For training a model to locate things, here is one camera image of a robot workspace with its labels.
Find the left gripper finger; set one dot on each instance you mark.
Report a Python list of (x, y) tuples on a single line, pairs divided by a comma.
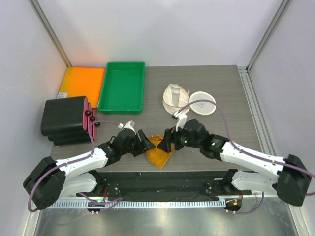
[(142, 136), (147, 145)]

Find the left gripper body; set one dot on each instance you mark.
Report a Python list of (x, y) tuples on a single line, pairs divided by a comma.
[(135, 148)]

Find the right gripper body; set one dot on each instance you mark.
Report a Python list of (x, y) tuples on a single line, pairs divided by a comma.
[(182, 138)]

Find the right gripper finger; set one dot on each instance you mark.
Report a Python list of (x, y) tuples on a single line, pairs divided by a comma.
[(165, 144), (170, 134)]

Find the orange lace bra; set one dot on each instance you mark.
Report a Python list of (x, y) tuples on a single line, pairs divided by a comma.
[(156, 156)]

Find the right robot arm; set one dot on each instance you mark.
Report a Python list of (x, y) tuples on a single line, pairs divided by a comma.
[(288, 177)]

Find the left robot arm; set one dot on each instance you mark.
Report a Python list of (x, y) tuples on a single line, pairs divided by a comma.
[(52, 179)]

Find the green plastic tray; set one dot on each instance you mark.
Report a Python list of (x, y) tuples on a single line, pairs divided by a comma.
[(123, 88)]

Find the black pink drawer unit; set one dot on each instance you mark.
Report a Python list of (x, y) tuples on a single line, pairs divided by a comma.
[(65, 121)]

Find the orange clip file folder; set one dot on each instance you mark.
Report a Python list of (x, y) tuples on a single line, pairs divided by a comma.
[(82, 81)]

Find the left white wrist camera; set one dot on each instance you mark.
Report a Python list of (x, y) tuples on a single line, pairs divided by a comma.
[(129, 125)]

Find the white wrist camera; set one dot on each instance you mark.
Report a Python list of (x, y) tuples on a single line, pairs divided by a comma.
[(129, 125), (181, 119)]

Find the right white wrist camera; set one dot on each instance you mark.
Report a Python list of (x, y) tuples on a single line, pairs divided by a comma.
[(181, 119)]

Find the white slotted cable duct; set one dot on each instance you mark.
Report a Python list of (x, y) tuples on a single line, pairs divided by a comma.
[(85, 204)]

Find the left aluminium frame post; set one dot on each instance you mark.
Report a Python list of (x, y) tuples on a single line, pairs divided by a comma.
[(50, 31)]

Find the aluminium frame post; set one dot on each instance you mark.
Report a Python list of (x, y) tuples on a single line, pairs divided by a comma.
[(50, 31), (281, 10)]

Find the right aluminium frame post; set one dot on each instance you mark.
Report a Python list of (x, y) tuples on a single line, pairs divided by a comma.
[(281, 10)]

